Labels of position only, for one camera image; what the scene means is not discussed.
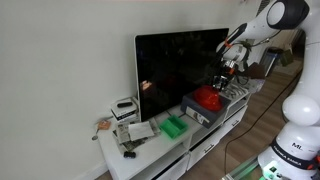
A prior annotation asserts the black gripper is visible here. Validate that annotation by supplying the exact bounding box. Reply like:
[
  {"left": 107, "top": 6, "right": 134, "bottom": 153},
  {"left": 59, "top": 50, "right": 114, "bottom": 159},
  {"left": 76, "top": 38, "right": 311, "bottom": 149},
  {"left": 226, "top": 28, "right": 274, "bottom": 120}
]
[{"left": 213, "top": 59, "right": 236, "bottom": 93}]

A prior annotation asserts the orange sequin hat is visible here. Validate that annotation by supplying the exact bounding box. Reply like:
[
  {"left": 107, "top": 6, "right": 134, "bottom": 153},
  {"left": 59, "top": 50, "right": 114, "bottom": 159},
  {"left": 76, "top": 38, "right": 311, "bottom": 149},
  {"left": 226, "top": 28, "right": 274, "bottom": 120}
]
[{"left": 193, "top": 85, "right": 224, "bottom": 112}]

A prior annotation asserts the dark blue shoe box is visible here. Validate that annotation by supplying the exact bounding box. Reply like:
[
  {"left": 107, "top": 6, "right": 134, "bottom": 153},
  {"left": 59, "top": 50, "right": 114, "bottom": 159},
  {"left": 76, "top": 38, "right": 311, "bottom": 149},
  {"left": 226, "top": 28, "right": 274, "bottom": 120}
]
[{"left": 180, "top": 91, "right": 232, "bottom": 130}]

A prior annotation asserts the white set-top box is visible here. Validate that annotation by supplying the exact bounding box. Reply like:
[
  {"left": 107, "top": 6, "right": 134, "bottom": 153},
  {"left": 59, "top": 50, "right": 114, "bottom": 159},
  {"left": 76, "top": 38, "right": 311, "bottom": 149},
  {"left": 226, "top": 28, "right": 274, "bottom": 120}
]
[{"left": 110, "top": 97, "right": 140, "bottom": 124}]

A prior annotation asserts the grey patterned magazine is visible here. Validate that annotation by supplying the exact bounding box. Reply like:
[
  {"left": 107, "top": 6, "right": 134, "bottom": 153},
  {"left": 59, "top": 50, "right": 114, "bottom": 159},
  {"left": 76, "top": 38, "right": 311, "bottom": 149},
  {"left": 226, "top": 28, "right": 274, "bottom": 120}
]
[{"left": 222, "top": 82, "right": 249, "bottom": 100}]

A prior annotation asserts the white paper stack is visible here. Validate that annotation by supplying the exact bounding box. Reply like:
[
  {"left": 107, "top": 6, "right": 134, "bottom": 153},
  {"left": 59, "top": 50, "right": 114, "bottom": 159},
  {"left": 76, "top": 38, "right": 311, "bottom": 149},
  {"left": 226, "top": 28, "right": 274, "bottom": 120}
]
[{"left": 234, "top": 74, "right": 266, "bottom": 94}]

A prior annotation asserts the white cabinet drawer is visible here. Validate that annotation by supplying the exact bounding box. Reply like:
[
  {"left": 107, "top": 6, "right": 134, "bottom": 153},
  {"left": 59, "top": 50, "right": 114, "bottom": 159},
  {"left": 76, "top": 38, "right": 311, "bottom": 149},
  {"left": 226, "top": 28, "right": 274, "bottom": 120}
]
[
  {"left": 186, "top": 133, "right": 223, "bottom": 171},
  {"left": 151, "top": 154, "right": 191, "bottom": 180},
  {"left": 222, "top": 105, "right": 248, "bottom": 136}
]

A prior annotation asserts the brown bag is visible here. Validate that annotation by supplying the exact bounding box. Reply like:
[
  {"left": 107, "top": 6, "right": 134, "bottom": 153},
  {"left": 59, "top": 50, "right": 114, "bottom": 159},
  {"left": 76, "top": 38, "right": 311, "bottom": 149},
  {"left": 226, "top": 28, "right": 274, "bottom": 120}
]
[{"left": 245, "top": 61, "right": 268, "bottom": 80}]

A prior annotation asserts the black flat screen television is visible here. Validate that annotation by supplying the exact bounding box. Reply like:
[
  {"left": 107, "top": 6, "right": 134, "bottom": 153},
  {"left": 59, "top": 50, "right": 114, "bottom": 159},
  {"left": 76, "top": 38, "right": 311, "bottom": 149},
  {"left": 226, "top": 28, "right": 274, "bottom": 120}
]
[{"left": 134, "top": 27, "right": 230, "bottom": 123}]

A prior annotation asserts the potted green plant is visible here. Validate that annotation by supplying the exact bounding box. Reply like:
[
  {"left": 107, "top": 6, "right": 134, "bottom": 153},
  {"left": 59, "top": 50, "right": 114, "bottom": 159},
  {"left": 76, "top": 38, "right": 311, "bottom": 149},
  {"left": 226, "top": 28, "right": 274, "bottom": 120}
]
[{"left": 229, "top": 39, "right": 253, "bottom": 84}]

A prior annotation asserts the green plastic tray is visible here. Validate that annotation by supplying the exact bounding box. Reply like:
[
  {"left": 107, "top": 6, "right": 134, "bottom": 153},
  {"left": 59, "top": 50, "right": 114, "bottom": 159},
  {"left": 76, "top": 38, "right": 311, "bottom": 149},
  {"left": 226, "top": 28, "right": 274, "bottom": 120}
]
[{"left": 159, "top": 114, "right": 189, "bottom": 140}]

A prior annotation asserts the dark green bag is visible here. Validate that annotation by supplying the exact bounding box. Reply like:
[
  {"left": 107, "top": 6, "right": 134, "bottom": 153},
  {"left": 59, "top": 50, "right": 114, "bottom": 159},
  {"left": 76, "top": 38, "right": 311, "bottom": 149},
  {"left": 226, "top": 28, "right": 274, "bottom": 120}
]
[{"left": 279, "top": 49, "right": 295, "bottom": 67}]

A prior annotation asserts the white standing air conditioner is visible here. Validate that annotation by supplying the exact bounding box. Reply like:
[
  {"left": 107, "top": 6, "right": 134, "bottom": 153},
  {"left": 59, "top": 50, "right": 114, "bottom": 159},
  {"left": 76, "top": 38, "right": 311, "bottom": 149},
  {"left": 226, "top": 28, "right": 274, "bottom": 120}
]
[{"left": 254, "top": 0, "right": 273, "bottom": 21}]

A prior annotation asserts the white paper sheet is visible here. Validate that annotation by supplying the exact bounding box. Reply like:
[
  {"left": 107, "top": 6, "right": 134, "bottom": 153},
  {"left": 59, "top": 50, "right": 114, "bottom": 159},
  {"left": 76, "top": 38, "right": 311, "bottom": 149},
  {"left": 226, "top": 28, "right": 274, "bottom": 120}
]
[{"left": 128, "top": 121, "right": 155, "bottom": 142}]

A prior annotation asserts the black remote control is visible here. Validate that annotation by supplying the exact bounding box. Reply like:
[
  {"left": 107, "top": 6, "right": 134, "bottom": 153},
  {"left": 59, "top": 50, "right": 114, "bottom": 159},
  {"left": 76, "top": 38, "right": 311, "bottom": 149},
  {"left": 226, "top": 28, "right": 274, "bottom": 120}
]
[{"left": 116, "top": 101, "right": 134, "bottom": 109}]

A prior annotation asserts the white tv cabinet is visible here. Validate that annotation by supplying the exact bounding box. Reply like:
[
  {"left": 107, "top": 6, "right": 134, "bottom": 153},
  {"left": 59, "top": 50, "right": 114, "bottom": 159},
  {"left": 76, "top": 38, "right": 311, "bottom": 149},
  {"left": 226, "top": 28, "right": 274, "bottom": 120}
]
[{"left": 97, "top": 84, "right": 252, "bottom": 180}]

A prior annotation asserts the magazine stack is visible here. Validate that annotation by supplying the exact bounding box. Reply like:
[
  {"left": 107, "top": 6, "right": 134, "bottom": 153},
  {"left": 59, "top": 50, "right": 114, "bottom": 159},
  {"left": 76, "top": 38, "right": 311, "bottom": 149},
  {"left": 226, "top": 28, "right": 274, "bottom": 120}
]
[{"left": 112, "top": 118, "right": 162, "bottom": 153}]

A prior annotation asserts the folded newspaper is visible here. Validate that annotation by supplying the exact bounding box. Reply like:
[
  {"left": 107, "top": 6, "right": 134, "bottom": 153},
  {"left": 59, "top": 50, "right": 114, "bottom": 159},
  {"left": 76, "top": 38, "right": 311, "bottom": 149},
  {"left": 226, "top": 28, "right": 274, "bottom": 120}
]
[{"left": 115, "top": 122, "right": 132, "bottom": 145}]

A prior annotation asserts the black floor cable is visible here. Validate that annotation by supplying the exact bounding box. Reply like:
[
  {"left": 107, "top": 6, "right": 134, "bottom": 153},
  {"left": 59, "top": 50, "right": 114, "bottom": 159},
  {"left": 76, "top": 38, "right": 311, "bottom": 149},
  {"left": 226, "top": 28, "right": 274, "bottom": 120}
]
[{"left": 222, "top": 69, "right": 303, "bottom": 176}]

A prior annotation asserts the metal robot mount frame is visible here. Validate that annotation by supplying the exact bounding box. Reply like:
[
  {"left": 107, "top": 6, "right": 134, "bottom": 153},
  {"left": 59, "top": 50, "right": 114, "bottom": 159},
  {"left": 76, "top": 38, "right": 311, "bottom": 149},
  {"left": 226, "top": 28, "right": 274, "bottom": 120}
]
[{"left": 221, "top": 156, "right": 268, "bottom": 180}]

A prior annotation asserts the small orange wall plug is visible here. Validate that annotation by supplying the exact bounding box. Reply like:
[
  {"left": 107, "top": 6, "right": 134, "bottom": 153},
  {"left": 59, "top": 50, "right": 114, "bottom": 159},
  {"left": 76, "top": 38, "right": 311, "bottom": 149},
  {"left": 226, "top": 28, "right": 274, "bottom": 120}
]
[{"left": 96, "top": 119, "right": 112, "bottom": 131}]

